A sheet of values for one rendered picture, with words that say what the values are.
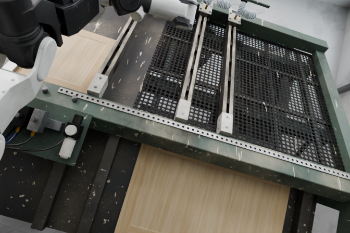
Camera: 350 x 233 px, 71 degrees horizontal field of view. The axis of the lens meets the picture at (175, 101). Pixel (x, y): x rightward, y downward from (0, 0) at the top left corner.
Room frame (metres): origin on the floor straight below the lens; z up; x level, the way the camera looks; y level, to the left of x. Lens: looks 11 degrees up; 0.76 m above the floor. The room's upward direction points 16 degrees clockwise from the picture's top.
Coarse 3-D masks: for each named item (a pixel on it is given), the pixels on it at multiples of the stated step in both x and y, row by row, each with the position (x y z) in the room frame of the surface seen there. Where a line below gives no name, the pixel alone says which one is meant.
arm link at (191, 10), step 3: (189, 3) 1.00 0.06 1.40; (189, 6) 1.01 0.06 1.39; (192, 6) 1.01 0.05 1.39; (195, 6) 1.02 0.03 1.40; (189, 9) 1.01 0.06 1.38; (192, 9) 1.02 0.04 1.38; (195, 9) 1.03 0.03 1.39; (189, 12) 1.02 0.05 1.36; (192, 12) 1.02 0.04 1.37; (195, 12) 1.04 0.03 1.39; (186, 15) 1.02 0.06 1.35; (189, 15) 1.02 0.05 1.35; (192, 15) 1.03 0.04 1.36; (159, 18) 1.14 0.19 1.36; (162, 18) 1.12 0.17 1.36; (165, 18) 1.11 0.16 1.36; (189, 18) 1.03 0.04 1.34; (192, 18) 1.04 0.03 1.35; (192, 21) 1.04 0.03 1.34; (192, 24) 1.05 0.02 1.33; (192, 27) 1.06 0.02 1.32
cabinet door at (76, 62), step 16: (80, 32) 1.44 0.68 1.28; (64, 48) 1.36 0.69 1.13; (80, 48) 1.38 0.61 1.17; (96, 48) 1.41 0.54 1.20; (64, 64) 1.30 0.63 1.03; (80, 64) 1.32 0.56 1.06; (96, 64) 1.34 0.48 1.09; (48, 80) 1.23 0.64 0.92; (64, 80) 1.25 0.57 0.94; (80, 80) 1.27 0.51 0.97
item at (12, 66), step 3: (9, 60) 1.21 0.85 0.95; (6, 63) 1.20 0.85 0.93; (9, 63) 1.21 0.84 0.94; (12, 63) 1.21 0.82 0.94; (15, 63) 1.21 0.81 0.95; (6, 66) 1.20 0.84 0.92; (9, 66) 1.20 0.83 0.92; (12, 66) 1.20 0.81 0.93; (15, 66) 1.21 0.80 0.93; (18, 66) 1.22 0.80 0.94; (9, 69) 1.19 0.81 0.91; (12, 69) 1.19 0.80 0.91; (15, 69) 1.21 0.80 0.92
